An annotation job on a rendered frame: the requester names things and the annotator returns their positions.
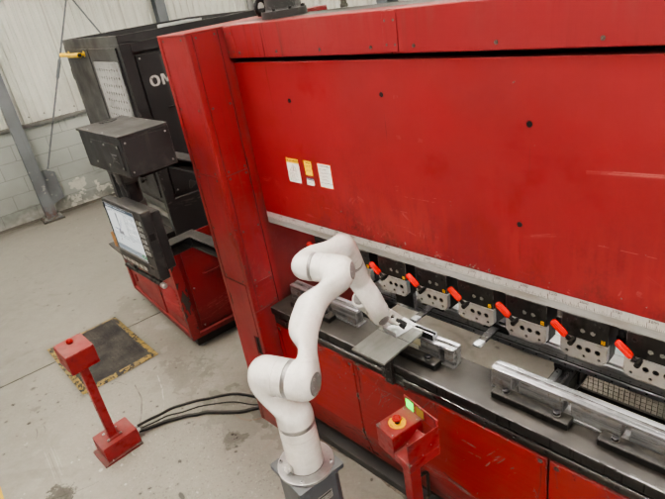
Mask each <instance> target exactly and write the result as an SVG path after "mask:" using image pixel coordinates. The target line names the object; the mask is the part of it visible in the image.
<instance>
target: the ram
mask: <svg viewBox="0 0 665 499"><path fill-rule="evenodd" d="M234 65H235V69H236V74H237V82H238V86H239V91H240V95H241V100H242V104H243V109H244V113H245V117H246V122H247V126H248V131H249V135H250V140H251V144H252V149H253V153H254V158H255V162H256V167H257V171H258V176H259V180H260V185H261V189H262V194H263V198H264V203H265V207H266V211H267V212H271V213H274V214H278V215H281V216H285V217H288V218H292V219H295V220H299V221H303V222H306V223H310V224H313V225H317V226H320V227H324V228H327V229H331V230H334V231H338V232H342V233H345V234H349V235H352V236H356V237H359V238H363V239H365V240H369V241H372V242H376V243H380V244H383V245H387V246H390V247H394V248H397V249H401V250H407V251H411V252H414V253H418V254H421V255H425V256H428V257H432V258H435V259H439V260H442V261H446V262H450V263H453V264H457V265H460V266H464V267H467V268H471V269H474V270H478V271H481V272H485V273H489V274H492V275H496V276H499V277H503V278H506V279H510V280H512V281H516V282H519V283H523V284H527V285H530V286H534V287H537V288H541V289H544V290H548V291H551V292H555V293H558V294H562V295H566V296H569V297H573V298H576V299H580V300H583V301H587V302H590V303H594V304H597V305H601V306H605V307H608V308H612V309H615V310H619V311H622V312H625V313H628V314H632V315H636V316H639V317H643V318H646V319H650V320H653V321H657V322H660V323H664V324H665V48H656V49H619V50H548V51H511V52H474V53H439V54H402V55H367V56H330V57H293V58H258V59H245V60H241V61H237V62H234ZM286 157H288V158H294V159H298V163H299V169H300V174H301V179H302V183H298V182H293V181H290V178H289V173H288V167H287V162H286ZM303 160H306V161H310V162H311V165H312V170H313V176H311V175H306V172H305V167H304V162H303ZM317 163H323V164H329V165H330V166H331V171H332V183H333V189H334V190H332V189H327V188H324V187H321V184H320V179H319V173H318V167H317ZM306 177H307V178H312V179H314V182H315V186H313V185H308V183H307V178H306ZM356 244H357V246H358V249H359V250H365V251H368V252H372V253H375V254H378V255H382V256H385V257H388V258H392V259H395V260H397V261H401V262H404V263H407V264H410V265H414V266H417V267H420V268H424V269H427V270H430V271H434V272H437V273H440V274H444V275H447V276H450V277H453V278H457V279H460V280H463V281H467V282H470V283H473V284H477V285H480V286H483V287H487V288H490V289H493V290H497V291H500V292H503V293H506V294H510V295H513V296H516V297H520V298H522V299H525V300H529V301H532V302H535V303H539V304H542V305H545V306H548V307H552V308H555V309H558V310H562V311H565V312H568V313H572V314H575V315H578V316H582V317H585V318H588V319H591V320H595V321H598V322H601V323H605V324H608V325H611V326H615V327H618V328H621V329H625V330H628V331H631V332H635V333H638V334H641V335H644V336H647V337H650V338H653V339H657V340H660V341H663V342H665V333H662V332H658V331H655V330H651V329H648V328H645V327H641V326H638V325H634V324H632V323H628V322H625V321H622V320H618V319H615V318H611V317H608V316H605V315H601V314H598V313H594V312H591V311H587V310H584V309H581V308H577V307H574V306H570V305H567V304H564V303H560V302H557V301H553V300H550V299H546V298H543V297H540V296H536V295H533V294H529V293H526V292H523V291H519V290H517V289H513V288H510V287H506V286H503V285H500V284H496V283H493V282H489V281H486V280H483V279H479V278H476V277H472V276H469V275H465V274H462V273H459V272H455V271H452V270H448V269H445V268H442V267H438V266H435V265H431V264H428V263H424V262H421V261H418V260H414V259H411V258H407V257H404V256H401V255H397V254H394V253H390V252H387V251H383V250H380V249H375V248H372V247H368V246H365V245H362V244H358V243H356Z"/></svg>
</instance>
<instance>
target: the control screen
mask: <svg viewBox="0 0 665 499"><path fill-rule="evenodd" d="M104 204H105V207H106V210H107V212H108V215H109V218H110V221H111V223H112V226H113V229H114V232H115V234H116V237H117V240H118V243H119V246H120V247H121V248H123V249H125V250H128V251H130V252H131V253H133V254H135V255H137V256H139V257H141V258H142V259H144V260H146V261H147V258H146V255H145V252H144V249H143V244H142V241H141V239H140V236H139V233H138V230H137V227H136V224H135V221H134V218H133V215H132V214H131V213H128V212H126V211H124V210H121V209H119V208H117V207H114V206H112V205H110V204H107V203H105V202H104ZM121 237H122V238H123V239H124V240H123V241H122V239H121Z"/></svg>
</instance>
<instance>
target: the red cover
mask: <svg viewBox="0 0 665 499"><path fill-rule="evenodd" d="M223 32H224V36H225V41H226V45H227V50H228V54H229V58H250V57H283V56H316V55H350V54H382V53H415V52H449V51H481V50H547V49H579V48H613V47H646V46H665V0H443V1H434V2H425V3H416V4H407V5H397V6H388V7H378V8H369V9H360V10H350V11H341V12H332V13H323V14H314V15H305V16H295V17H286V18H279V19H272V20H258V21H249V22H239V23H234V24H230V25H225V26H223Z"/></svg>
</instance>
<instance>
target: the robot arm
mask: <svg viewBox="0 0 665 499"><path fill-rule="evenodd" d="M291 269H292V272H293V273H294V275H295V276H296V277H298V278H300V279H302V280H307V281H315V282H320V283H319V284H317V285H316V286H315V287H313V288H311V289H310V290H308V291H306V292H305V293H303V294H302V295H301V296H300V297H299V298H298V299H297V301H296V303H295V306H294V309H293V312H292V315H291V318H290V321H289V335H290V338H291V340H292V341H293V343H294V344H295V345H296V347H297V348H298V355H297V358H295V359H294V358H288V357H283V356H277V355H271V354H265V355H261V356H258V357H257V358H256V359H254V360H253V361H252V363H251V364H250V366H249V368H248V371H247V381H248V385H249V388H250V390H251V391H252V393H253V395H254V396H255V397H256V398H257V400H258V401H259V402H260V403H261V404H262V405H263V406H264V407H265V408H266V409H267V410H268V411H269V412H270V413H271V414H272V415H273V416H274V417H275V419H276V423H277V427H278V430H279V434H280V438H281V442H282V446H283V448H284V451H283V453H282V454H281V456H280V458H279V460H278V473H279V475H280V477H281V479H282V480H283V481H284V482H285V483H287V484H289V485H291V486H294V487H310V486H313V485H316V484H318V483H320V482H321V481H323V480H324V479H325V478H327V477H328V476H329V474H330V473H331V472H332V470H333V466H334V456H333V451H332V449H331V448H330V447H329V446H328V445H327V444H325V443H323V442H321V441H320V438H319V433H318V429H317V424H316V420H315V415H314V411H313V408H312V405H311V403H310V402H309V401H311V400H312V399H314V398H315V397H316V396H317V395H318V393H319V391H320V390H321V385H322V374H321V368H320V363H319V357H318V335H319V330H320V327H321V323H322V320H323V317H324V314H325V312H326V310H327V308H328V306H329V305H330V303H331V302H332V301H333V300H334V299H335V298H337V297H338V296H339V295H341V294H342V293H343V292H344V291H346V290H347V289H348V288H349V287H350V288H351V290H352V291H353V292H354V294H353V296H352V304H353V305H354V307H356V308H358V309H359V310H361V311H362V312H363V313H365V314H366V315H367V316H368V318H369V319H370V320H371V321H372V322H373V323H374V324H375V325H377V326H384V325H386V324H387V323H390V324H392V325H396V326H399V327H400V328H402V329H403V330H405V328H406V327H407V323H406V322H405V321H403V320H401V319H402V318H403V316H402V315H400V314H398V313H397V312H395V311H393V310H391V309H390V308H388V305H387V303H386V302H385V300H384V298H383V296H382V294H381V292H380V291H379V289H378V288H377V286H376V285H375V283H374V282H373V280H372V279H371V277H370V276H369V273H368V271H367V268H366V266H365V263H364V261H363V258H362V256H361V253H360V251H359V249H358V246H357V244H356V242H355V240H354V238H353V237H352V236H350V235H348V234H345V233H340V234H337V235H335V236H334V237H332V238H331V239H329V240H327V241H325V242H322V243H318V244H315V245H311V246H308V247H306V248H304V249H301V250H300V251H299V252H298V253H297V254H296V255H295V256H294V257H293V259H292V262H291ZM399 323H400V324H399Z"/></svg>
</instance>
